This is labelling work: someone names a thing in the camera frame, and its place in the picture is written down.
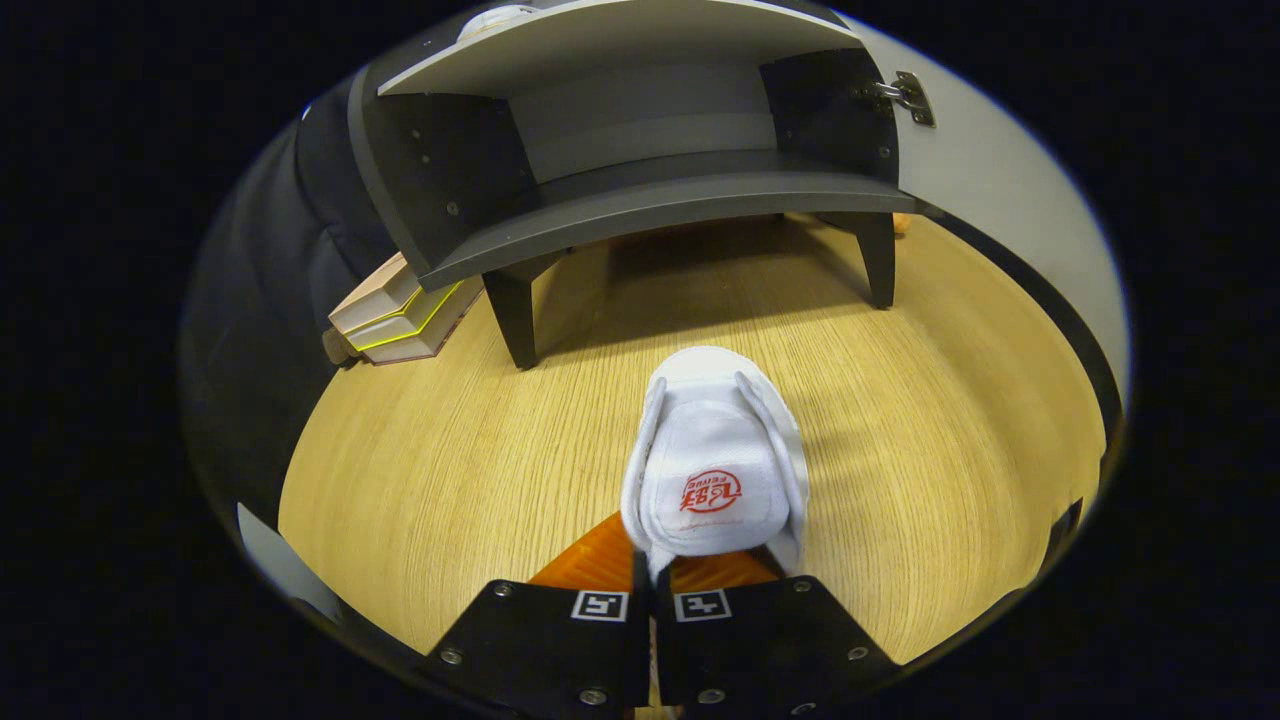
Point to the white shoe with red logo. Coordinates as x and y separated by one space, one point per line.
715 450

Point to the dark grey shoe cabinet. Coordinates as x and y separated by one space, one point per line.
650 200

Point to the book with yellow edge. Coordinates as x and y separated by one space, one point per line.
425 335

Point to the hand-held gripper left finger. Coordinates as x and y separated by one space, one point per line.
560 640

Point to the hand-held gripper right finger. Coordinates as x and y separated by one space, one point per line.
770 640

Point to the black backdrop cloth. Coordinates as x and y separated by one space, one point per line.
260 330

